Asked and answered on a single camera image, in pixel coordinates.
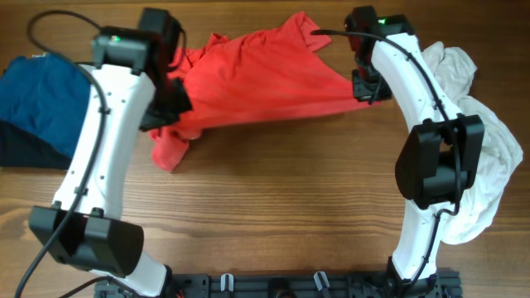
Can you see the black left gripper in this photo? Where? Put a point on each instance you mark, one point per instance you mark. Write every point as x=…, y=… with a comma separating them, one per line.
x=182, y=105

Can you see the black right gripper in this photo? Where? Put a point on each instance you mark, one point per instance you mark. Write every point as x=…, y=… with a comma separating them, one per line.
x=362, y=93

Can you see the red t-shirt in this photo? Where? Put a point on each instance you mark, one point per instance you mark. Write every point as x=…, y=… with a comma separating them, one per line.
x=267, y=75

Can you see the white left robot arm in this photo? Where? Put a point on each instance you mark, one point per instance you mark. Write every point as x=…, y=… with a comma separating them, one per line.
x=129, y=92

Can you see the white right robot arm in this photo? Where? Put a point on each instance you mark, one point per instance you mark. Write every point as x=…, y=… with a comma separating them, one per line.
x=440, y=157

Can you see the white crumpled shirt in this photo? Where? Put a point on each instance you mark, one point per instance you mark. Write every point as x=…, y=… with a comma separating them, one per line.
x=500, y=154

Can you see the blue folded shirt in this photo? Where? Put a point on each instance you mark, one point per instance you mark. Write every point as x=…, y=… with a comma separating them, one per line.
x=46, y=97

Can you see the black folded shirt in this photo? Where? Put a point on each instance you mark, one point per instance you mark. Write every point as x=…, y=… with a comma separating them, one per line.
x=22, y=149

